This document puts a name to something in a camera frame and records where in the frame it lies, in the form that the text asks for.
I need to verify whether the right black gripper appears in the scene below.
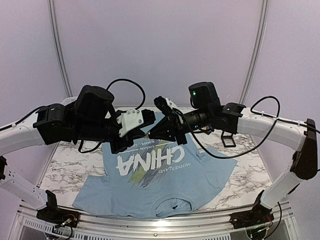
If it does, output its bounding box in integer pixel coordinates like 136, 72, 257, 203
148, 106, 212, 146

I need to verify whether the light blue printed t-shirt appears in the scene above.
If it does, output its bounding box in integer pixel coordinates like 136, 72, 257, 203
71, 111, 238, 219

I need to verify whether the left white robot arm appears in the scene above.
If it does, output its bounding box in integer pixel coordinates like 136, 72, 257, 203
0, 85, 147, 223

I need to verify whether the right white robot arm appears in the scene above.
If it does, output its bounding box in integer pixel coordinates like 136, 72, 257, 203
147, 82, 318, 224

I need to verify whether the open black brooch box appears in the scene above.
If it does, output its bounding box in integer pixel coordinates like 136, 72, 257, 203
199, 127, 215, 135

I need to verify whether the black square box lid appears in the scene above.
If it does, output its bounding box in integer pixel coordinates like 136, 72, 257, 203
220, 131, 236, 148

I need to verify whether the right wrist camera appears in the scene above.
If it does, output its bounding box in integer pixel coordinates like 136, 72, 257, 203
153, 96, 175, 117

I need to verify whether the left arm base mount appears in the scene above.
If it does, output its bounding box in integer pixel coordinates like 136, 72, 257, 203
36, 190, 80, 228

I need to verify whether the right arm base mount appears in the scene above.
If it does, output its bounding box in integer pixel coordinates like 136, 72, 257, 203
229, 190, 275, 229

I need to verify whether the aluminium front rail frame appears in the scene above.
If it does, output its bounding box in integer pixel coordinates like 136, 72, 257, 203
9, 197, 298, 240

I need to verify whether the left wall aluminium profile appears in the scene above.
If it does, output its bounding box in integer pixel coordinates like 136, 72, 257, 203
47, 0, 73, 97

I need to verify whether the wall aluminium profile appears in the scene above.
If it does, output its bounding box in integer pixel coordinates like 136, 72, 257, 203
238, 0, 270, 105
47, 0, 73, 97

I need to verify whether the right wall aluminium profile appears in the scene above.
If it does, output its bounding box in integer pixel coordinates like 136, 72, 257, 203
238, 0, 270, 105

